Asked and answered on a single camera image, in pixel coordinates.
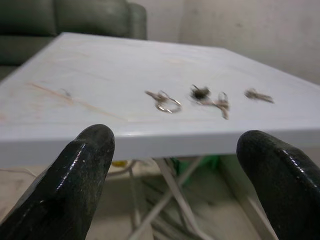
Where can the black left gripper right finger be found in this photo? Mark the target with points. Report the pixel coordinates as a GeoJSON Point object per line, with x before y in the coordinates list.
{"type": "Point", "coordinates": [282, 180]}

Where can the white folding table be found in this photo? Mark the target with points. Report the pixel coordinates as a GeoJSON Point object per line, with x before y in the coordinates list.
{"type": "Point", "coordinates": [140, 100]}

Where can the green plastic object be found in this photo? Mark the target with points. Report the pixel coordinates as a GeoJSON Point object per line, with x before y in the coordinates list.
{"type": "Point", "coordinates": [197, 170]}

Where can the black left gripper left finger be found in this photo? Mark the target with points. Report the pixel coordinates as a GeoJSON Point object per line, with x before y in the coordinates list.
{"type": "Point", "coordinates": [67, 180]}

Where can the keys with black fob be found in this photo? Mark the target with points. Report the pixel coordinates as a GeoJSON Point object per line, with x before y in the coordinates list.
{"type": "Point", "coordinates": [212, 99]}

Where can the green leather sofa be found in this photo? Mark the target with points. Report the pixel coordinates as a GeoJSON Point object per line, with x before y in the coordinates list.
{"type": "Point", "coordinates": [62, 27]}

